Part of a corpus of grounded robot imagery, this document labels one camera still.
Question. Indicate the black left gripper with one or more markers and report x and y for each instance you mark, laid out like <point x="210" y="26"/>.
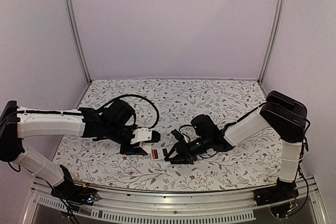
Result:
<point x="132" y="150"/>

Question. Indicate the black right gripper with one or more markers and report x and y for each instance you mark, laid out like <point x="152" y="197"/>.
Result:
<point x="182" y="150"/>

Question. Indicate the white remote control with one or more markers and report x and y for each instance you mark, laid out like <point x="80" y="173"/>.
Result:
<point x="161" y="154"/>

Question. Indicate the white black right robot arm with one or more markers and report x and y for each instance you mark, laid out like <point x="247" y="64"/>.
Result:
<point x="286" y="116"/>

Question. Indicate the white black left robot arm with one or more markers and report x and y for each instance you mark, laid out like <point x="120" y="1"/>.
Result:
<point x="109" y="122"/>

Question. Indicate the floral patterned table mat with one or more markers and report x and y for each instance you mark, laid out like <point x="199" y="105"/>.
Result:
<point x="170" y="105"/>

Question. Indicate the aluminium front rail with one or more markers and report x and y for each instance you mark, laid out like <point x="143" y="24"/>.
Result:
<point x="133" y="206"/>

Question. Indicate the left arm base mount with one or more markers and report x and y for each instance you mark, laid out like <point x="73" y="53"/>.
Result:
<point x="75" y="194"/>

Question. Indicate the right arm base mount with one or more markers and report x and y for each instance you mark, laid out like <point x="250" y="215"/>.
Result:
<point x="277" y="193"/>

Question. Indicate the left aluminium frame post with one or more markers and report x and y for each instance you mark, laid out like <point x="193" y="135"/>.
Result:
<point x="76" y="39"/>

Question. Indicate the aluminium frame post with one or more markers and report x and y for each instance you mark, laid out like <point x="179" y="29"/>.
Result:
<point x="76" y="39"/>
<point x="271" y="41"/>

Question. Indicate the right aluminium frame post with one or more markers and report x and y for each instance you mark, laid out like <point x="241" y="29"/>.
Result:
<point x="271" y="41"/>

